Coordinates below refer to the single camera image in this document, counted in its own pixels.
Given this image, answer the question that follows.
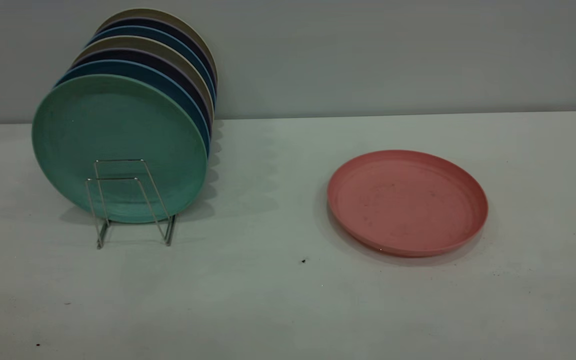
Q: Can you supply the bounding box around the pink plastic plate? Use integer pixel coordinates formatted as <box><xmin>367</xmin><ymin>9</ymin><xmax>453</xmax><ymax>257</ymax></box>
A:
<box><xmin>326</xmin><ymin>149</ymin><xmax>489</xmax><ymax>258</ymax></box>

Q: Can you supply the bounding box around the green plastic plate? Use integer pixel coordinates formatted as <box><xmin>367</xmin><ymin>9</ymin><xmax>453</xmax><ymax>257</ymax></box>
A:
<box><xmin>31</xmin><ymin>74</ymin><xmax>209</xmax><ymax>224</ymax></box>

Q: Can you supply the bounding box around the dark purple plastic plate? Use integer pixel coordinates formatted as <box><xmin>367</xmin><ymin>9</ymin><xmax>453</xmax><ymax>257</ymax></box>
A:
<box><xmin>95</xmin><ymin>17</ymin><xmax>217</xmax><ymax>91</ymax></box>
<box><xmin>69</xmin><ymin>48</ymin><xmax>214</xmax><ymax>136</ymax></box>

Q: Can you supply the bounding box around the blue plastic plate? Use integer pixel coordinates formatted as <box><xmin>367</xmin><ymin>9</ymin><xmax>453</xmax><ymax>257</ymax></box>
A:
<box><xmin>54</xmin><ymin>59</ymin><xmax>212</xmax><ymax>156</ymax></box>
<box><xmin>87</xmin><ymin>25</ymin><xmax>217</xmax><ymax>106</ymax></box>

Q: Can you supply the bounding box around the beige plastic plate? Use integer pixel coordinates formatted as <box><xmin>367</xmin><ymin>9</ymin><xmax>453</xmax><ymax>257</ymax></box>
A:
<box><xmin>97</xmin><ymin>7</ymin><xmax>219</xmax><ymax>86</ymax></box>
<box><xmin>72</xmin><ymin>35</ymin><xmax>215</xmax><ymax>121</ymax></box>

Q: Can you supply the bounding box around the metal wire plate rack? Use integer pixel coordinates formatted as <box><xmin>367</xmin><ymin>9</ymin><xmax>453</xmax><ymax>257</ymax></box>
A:
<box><xmin>84</xmin><ymin>158</ymin><xmax>177</xmax><ymax>250</ymax></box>

